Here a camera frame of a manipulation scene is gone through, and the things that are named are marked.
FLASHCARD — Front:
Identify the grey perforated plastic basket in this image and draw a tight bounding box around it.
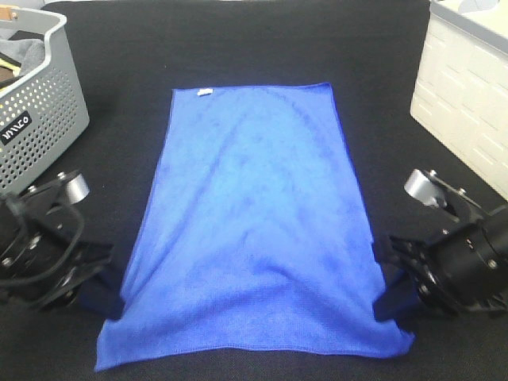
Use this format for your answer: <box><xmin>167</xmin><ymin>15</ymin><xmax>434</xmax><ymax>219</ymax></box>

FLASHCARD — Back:
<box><xmin>1</xmin><ymin>7</ymin><xmax>90</xmax><ymax>193</ymax></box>

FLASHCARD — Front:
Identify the white plastic storage crate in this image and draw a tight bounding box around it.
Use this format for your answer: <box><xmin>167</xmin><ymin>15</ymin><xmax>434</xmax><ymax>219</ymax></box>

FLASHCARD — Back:
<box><xmin>410</xmin><ymin>1</ymin><xmax>507</xmax><ymax>197</ymax></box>

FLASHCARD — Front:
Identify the grey cloth in basket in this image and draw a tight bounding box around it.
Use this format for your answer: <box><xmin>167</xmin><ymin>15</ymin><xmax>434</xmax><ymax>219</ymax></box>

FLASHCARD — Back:
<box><xmin>1</xmin><ymin>39</ymin><xmax>45</xmax><ymax>76</ymax></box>

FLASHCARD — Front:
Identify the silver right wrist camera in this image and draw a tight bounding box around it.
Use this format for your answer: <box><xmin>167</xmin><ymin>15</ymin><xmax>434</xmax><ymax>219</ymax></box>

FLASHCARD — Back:
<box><xmin>404</xmin><ymin>169</ymin><xmax>487</xmax><ymax>223</ymax></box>

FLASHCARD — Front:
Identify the blue microfibre towel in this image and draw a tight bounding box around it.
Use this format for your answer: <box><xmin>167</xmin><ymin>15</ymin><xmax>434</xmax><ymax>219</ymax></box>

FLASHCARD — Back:
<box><xmin>95</xmin><ymin>83</ymin><xmax>414</xmax><ymax>371</ymax></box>

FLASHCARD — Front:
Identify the yellow cloth in basket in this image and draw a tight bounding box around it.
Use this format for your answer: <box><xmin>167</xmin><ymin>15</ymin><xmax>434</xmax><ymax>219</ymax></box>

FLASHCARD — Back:
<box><xmin>0</xmin><ymin>58</ymin><xmax>21</xmax><ymax>77</ymax></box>

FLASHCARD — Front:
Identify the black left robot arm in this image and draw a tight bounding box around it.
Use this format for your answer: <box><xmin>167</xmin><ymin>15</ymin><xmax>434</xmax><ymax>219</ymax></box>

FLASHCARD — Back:
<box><xmin>1</xmin><ymin>199</ymin><xmax>125</xmax><ymax>320</ymax></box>

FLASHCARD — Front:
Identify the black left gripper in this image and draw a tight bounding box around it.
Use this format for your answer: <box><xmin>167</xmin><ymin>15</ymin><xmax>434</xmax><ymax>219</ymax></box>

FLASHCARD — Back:
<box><xmin>1</xmin><ymin>214</ymin><xmax>125</xmax><ymax>321</ymax></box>

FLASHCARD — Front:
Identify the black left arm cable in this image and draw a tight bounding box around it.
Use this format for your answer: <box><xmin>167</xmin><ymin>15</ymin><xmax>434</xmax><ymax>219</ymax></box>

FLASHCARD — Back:
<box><xmin>0</xmin><ymin>196</ymin><xmax>87</xmax><ymax>289</ymax></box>

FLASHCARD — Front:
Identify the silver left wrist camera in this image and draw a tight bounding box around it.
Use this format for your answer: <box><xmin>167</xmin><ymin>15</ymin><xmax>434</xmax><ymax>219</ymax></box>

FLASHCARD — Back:
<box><xmin>21</xmin><ymin>171</ymin><xmax>90</xmax><ymax>209</ymax></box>

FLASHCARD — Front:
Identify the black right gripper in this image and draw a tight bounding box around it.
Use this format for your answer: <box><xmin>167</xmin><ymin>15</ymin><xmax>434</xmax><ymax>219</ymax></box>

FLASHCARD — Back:
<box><xmin>372</xmin><ymin>225</ymin><xmax>507</xmax><ymax>321</ymax></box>

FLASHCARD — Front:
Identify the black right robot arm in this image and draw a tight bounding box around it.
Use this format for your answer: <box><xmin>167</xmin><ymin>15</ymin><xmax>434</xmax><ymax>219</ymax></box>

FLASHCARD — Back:
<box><xmin>373</xmin><ymin>206</ymin><xmax>507</xmax><ymax>321</ymax></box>

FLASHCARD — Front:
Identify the wooden basket handle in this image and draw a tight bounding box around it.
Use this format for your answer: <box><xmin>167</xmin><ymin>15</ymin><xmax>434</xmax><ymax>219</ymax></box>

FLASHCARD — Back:
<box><xmin>0</xmin><ymin>5</ymin><xmax>18</xmax><ymax>21</ymax></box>

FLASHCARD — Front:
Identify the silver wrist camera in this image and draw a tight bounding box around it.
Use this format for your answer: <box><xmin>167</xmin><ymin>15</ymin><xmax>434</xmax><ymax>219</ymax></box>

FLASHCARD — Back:
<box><xmin>404</xmin><ymin>169</ymin><xmax>487</xmax><ymax>223</ymax></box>
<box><xmin>21</xmin><ymin>171</ymin><xmax>90</xmax><ymax>209</ymax></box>

